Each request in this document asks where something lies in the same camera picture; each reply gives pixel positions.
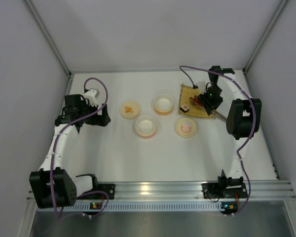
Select right aluminium frame post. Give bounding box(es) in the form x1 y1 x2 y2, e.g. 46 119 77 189
242 0 290 75

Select pink bowl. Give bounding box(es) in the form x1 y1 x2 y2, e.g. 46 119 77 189
135 116 157 139

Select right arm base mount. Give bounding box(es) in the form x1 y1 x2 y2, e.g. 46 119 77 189
202 170 248 201

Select red toy sausage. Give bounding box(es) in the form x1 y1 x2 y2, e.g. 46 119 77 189
189 97 203 108

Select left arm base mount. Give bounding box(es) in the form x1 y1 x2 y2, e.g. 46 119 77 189
73 174 115 199

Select aluminium frame post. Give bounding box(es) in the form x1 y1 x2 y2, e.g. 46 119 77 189
242 0 290 75
22 0 72 77

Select purple cable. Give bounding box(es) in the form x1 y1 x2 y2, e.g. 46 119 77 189
179 65 259 218
48 78 111 220

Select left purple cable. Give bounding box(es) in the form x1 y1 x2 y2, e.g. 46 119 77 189
48 78 111 220

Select slotted cable duct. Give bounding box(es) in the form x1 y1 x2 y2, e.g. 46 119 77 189
37 201 240 213

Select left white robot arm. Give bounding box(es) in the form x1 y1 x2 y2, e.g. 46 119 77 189
29 94 113 209

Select sushi roll orange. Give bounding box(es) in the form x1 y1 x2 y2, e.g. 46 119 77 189
180 104 190 113

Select bamboo sushi mat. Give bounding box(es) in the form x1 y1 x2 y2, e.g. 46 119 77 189
178 84 215 119

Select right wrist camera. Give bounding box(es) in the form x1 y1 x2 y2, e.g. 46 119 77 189
193 81 207 93

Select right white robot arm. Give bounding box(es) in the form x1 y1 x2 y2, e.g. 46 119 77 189
197 66 262 199

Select lid with pink knob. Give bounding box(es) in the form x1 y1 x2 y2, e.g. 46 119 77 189
175 118 197 138

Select orange bowl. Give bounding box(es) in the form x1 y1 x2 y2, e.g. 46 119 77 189
153 94 174 116

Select lid with orange knob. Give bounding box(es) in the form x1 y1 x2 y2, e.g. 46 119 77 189
120 101 141 119

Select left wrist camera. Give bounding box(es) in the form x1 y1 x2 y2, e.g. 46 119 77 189
83 88 100 106

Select left aluminium frame post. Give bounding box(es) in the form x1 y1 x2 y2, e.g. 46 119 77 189
22 0 72 77

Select metal tongs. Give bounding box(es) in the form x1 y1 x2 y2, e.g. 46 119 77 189
194 96 227 121

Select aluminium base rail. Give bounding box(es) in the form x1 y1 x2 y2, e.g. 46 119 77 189
27 181 296 202

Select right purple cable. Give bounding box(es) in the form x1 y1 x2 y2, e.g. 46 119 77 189
179 65 259 218

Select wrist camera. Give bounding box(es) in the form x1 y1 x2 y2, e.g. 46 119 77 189
193 81 207 93
83 88 100 106

